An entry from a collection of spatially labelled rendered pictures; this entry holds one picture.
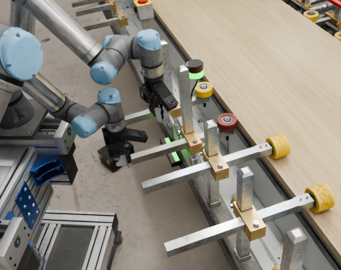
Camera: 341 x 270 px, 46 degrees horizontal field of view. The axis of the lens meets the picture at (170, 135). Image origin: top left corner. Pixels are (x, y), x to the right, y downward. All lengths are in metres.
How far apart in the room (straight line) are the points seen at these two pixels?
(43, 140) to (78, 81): 2.19
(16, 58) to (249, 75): 1.14
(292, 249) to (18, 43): 0.78
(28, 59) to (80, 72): 2.82
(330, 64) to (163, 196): 1.25
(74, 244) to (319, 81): 1.42
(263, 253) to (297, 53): 0.97
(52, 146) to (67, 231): 0.77
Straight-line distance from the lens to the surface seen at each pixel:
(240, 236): 1.33
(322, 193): 1.28
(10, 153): 1.63
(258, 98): 1.74
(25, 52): 1.04
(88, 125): 1.31
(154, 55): 1.33
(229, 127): 1.59
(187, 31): 2.27
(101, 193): 2.65
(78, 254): 2.15
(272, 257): 1.55
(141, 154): 1.57
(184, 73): 1.45
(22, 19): 1.48
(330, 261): 1.35
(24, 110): 1.57
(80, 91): 3.60
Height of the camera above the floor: 1.94
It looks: 41 degrees down
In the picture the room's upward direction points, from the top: 8 degrees counter-clockwise
